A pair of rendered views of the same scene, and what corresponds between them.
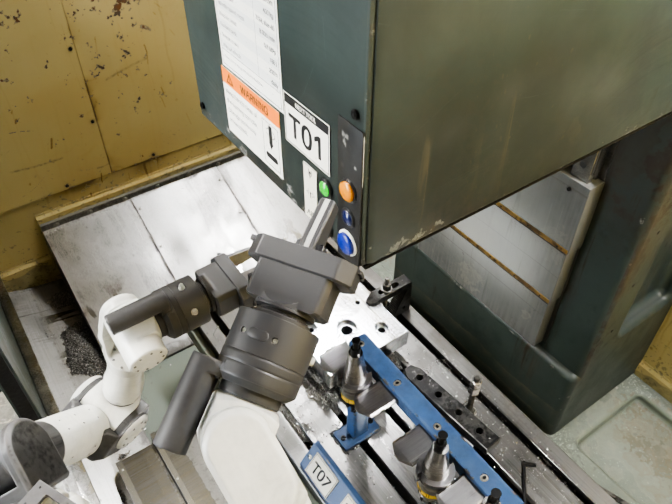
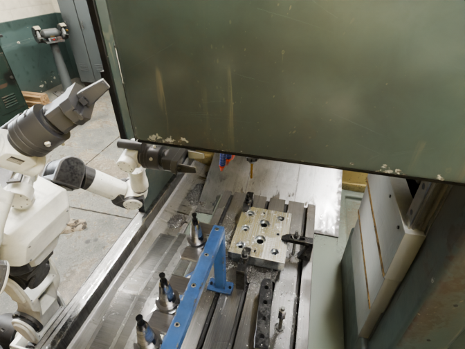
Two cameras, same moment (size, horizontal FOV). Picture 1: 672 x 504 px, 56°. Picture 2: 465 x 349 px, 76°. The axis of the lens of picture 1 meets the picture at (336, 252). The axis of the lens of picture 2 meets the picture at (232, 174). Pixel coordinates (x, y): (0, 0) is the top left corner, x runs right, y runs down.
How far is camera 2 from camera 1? 0.74 m
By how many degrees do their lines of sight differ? 39
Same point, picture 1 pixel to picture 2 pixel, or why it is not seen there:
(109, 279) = (223, 174)
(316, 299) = (50, 111)
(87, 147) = not seen: hidden behind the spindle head
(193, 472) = (171, 255)
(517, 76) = (226, 52)
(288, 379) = (19, 136)
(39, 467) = (66, 175)
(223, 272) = (176, 153)
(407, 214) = (156, 118)
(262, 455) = not seen: outside the picture
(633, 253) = (422, 305)
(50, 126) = not seen: hidden behind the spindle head
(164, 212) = (263, 161)
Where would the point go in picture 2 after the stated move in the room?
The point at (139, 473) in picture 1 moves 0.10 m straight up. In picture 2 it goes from (161, 242) to (158, 228)
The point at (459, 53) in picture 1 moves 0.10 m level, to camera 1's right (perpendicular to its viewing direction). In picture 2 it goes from (166, 12) to (201, 19)
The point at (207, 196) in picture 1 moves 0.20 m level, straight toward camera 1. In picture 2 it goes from (286, 165) to (272, 179)
